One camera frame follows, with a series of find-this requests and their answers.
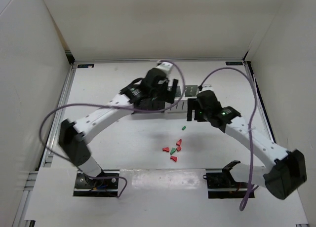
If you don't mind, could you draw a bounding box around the green lego slope middle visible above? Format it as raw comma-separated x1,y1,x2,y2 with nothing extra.
170,148,176,155

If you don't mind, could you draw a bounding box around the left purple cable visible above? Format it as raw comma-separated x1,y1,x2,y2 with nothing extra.
39,61,186,197

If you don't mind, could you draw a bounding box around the red lego slope top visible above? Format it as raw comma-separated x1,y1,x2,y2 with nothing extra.
176,139,182,146

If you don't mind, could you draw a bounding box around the purple cable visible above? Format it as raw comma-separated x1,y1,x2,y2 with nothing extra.
39,61,186,197
199,67,259,212

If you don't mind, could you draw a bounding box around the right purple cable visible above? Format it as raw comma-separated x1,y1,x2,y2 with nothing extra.
199,67,259,212

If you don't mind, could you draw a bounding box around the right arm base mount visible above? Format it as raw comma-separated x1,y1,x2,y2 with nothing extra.
202,160,247,199

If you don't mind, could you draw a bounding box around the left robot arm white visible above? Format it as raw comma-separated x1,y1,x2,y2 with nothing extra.
58,62,178,179

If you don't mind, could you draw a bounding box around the white double bin container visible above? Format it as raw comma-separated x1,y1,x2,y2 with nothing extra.
164,84,198,116

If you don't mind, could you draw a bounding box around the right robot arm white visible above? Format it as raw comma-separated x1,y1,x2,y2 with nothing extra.
187,90,307,200

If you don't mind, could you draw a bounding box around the black double bin container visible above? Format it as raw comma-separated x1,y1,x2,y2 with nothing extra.
134,98,165,111

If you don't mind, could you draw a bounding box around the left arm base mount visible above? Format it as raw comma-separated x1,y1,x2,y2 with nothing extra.
73,170,120,197

